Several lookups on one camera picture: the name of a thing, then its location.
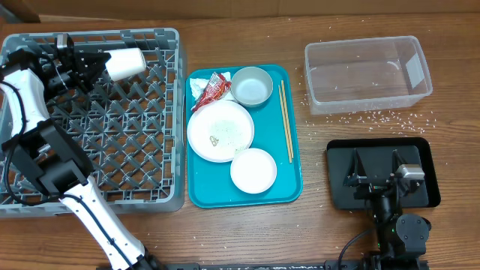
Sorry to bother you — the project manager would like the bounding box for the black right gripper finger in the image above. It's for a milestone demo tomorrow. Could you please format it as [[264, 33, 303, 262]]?
[[391, 149, 405, 175], [345, 148, 367, 180]]

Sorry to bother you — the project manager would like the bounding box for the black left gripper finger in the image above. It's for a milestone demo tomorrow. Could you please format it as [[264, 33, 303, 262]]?
[[77, 61, 106, 93], [74, 52, 111, 65]]

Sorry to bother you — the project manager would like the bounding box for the white paper cup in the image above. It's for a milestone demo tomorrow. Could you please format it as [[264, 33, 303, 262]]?
[[105, 48, 147, 82]]

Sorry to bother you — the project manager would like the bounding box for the wooden chopstick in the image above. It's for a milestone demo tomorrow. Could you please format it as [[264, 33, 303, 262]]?
[[278, 85, 293, 164], [280, 80, 294, 162]]

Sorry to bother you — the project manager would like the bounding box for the red snack wrapper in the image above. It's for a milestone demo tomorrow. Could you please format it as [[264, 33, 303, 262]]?
[[191, 72, 232, 112]]

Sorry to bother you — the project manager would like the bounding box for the grey-green bowl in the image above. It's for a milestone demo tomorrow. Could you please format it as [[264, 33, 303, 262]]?
[[230, 67, 273, 107]]

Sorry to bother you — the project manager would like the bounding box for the white napkin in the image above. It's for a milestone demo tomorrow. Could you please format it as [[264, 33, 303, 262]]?
[[190, 78, 236, 102]]

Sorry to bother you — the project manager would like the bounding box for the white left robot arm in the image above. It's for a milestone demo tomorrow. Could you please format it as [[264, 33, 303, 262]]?
[[1, 48, 163, 269]]

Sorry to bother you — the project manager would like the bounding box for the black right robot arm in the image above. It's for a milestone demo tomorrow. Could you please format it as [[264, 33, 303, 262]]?
[[337, 149, 431, 270]]

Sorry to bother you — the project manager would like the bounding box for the grey dishwasher rack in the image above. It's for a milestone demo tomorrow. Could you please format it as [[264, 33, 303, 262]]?
[[0, 27, 187, 218]]

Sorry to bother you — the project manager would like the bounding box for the black tray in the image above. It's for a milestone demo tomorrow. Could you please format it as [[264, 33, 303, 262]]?
[[326, 137, 441, 211]]

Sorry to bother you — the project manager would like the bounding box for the teal plastic tray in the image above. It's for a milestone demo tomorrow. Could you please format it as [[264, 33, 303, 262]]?
[[186, 64, 303, 209]]

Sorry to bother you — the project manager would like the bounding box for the clear plastic bin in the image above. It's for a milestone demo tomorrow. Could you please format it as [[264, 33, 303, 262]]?
[[304, 36, 433, 115]]

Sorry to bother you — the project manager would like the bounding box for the small white plate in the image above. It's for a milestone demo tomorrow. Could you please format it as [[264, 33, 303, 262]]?
[[230, 148, 277, 194]]

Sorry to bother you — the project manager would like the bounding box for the large white plate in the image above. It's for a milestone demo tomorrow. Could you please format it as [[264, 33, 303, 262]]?
[[187, 100, 255, 163]]

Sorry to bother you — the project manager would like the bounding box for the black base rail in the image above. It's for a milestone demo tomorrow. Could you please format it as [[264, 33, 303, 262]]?
[[160, 259, 430, 270]]

